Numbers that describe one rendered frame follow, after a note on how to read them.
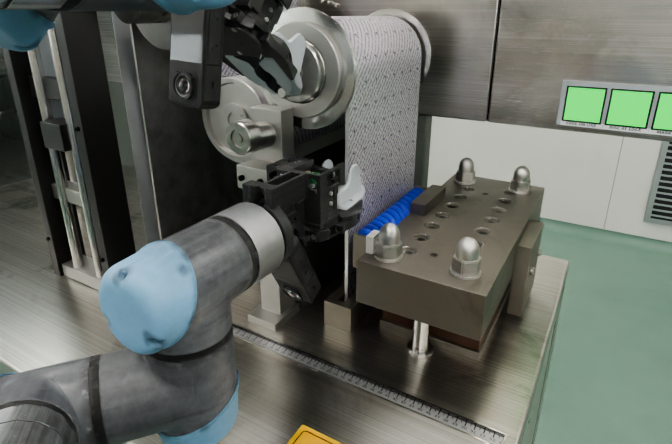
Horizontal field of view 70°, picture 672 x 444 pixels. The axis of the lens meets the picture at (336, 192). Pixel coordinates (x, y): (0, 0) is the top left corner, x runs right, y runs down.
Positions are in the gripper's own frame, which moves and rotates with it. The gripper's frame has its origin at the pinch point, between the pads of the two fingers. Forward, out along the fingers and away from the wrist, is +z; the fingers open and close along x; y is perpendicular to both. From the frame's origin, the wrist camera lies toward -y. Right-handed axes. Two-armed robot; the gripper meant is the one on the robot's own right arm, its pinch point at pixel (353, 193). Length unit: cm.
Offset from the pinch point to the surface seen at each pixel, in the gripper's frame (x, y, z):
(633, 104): -30.4, 10.2, 29.4
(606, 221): -34, -98, 263
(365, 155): -0.3, 4.7, 2.8
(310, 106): 4.4, 11.9, -3.4
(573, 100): -22.4, 10.1, 29.4
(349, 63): -0.5, 17.3, -2.4
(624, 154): -36, -55, 263
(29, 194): 92, -19, 3
